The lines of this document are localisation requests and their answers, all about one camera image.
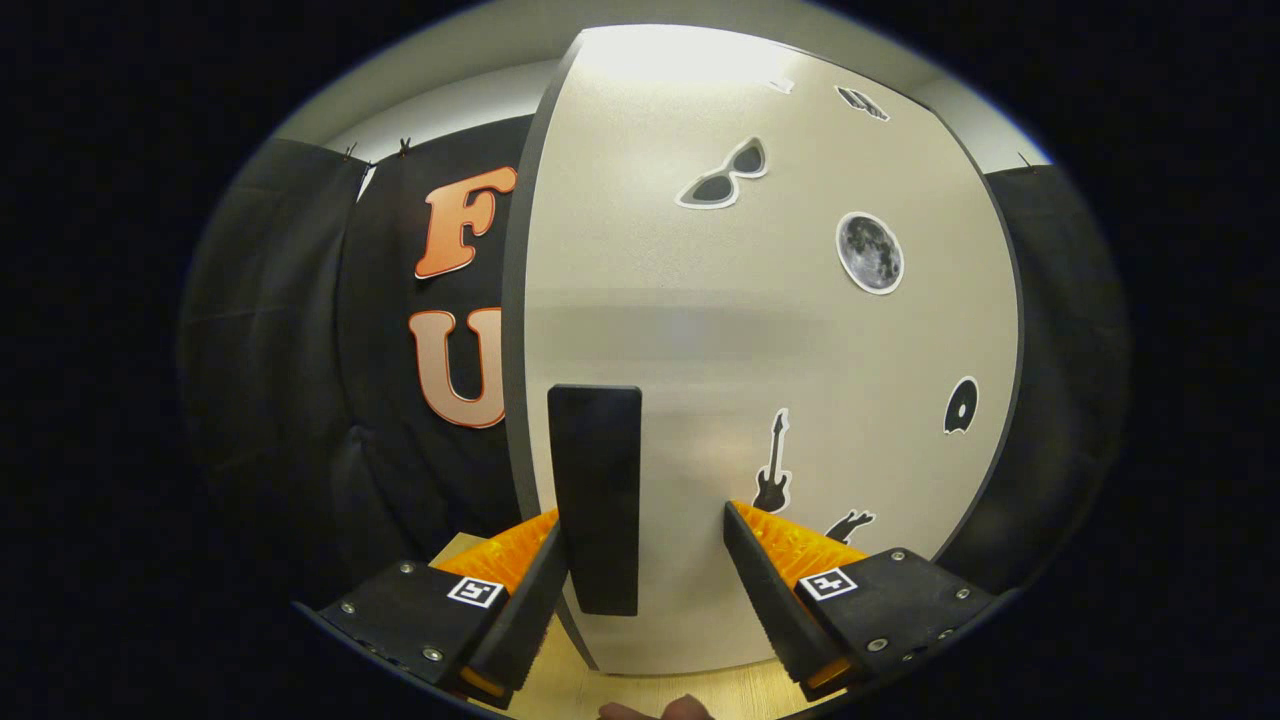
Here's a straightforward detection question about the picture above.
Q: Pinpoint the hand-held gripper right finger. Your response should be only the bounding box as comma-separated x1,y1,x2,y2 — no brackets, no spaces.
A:
723,500,1001,701

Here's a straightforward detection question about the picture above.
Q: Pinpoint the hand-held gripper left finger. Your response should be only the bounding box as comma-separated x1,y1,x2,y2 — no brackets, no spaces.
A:
318,508,571,711

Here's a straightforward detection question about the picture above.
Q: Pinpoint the black door handle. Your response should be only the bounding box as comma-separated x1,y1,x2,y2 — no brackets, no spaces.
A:
547,384,643,617

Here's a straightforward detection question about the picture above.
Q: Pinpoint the beige shoe cabinet door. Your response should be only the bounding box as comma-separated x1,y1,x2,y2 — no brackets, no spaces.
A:
522,25,1021,676

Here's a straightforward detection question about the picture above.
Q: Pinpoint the dark grey shoe cabinet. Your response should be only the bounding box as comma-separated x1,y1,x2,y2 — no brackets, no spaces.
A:
500,25,1025,676

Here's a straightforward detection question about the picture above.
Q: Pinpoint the black backdrop cloth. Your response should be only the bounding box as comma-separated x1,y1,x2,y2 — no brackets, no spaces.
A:
180,115,1131,611

